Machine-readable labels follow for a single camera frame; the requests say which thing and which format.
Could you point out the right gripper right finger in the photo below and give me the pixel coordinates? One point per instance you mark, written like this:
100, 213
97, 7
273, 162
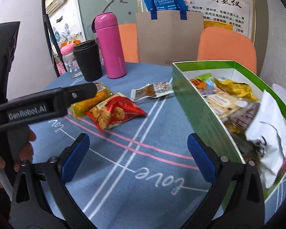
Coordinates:
219, 173

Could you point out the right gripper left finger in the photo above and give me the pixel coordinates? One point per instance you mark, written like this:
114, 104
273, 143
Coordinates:
61, 171

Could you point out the white snack packet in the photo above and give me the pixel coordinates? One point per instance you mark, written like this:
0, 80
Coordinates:
268, 133

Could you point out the green blue snack packet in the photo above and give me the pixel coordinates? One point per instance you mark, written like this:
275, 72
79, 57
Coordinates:
208, 78

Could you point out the brown dark snack packet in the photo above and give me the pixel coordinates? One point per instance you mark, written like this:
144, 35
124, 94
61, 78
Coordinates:
239, 121

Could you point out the yellow snack bag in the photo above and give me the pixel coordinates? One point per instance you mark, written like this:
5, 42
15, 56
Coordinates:
241, 90

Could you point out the left hand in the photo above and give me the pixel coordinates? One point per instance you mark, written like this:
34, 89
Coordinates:
15, 147

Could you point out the white board screen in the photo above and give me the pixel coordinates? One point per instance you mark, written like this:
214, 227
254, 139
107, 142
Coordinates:
32, 68

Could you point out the yellow corn snack packet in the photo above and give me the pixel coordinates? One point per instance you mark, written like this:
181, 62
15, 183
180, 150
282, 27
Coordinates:
80, 109

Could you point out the green cardboard box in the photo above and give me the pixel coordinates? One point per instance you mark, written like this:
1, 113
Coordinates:
207, 124

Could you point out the blue patterned tablecloth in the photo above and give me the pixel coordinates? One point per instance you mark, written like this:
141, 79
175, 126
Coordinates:
139, 174

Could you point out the clear bottle pink lid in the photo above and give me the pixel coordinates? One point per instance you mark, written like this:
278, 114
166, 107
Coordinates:
69, 60

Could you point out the red fried snack packet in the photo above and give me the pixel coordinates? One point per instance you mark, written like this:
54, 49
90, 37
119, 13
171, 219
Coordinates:
114, 111

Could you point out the black coffee cup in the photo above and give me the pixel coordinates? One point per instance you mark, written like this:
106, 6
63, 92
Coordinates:
88, 58

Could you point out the white round lid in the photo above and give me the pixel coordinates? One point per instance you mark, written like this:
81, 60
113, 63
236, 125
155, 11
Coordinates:
280, 91

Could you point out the small brown jerky packet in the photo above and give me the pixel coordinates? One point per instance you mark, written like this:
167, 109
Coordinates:
152, 91

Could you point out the white air conditioner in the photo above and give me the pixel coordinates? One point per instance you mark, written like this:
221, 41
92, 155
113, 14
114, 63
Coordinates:
53, 5

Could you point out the right orange chair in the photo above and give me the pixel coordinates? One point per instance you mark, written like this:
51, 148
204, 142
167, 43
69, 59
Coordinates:
222, 44

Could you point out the orange chair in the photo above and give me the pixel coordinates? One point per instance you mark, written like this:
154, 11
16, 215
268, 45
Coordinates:
222, 44
128, 35

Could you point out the pink thermos bottle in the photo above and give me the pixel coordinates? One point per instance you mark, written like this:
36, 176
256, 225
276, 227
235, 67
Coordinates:
106, 27

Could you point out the left orange chair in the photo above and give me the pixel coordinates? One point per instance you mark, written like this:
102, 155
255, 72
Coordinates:
128, 35

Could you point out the brown paper bag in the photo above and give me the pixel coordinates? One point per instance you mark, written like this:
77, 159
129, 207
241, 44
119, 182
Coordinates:
168, 38

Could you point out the white wall poster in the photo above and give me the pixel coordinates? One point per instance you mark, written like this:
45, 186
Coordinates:
236, 15

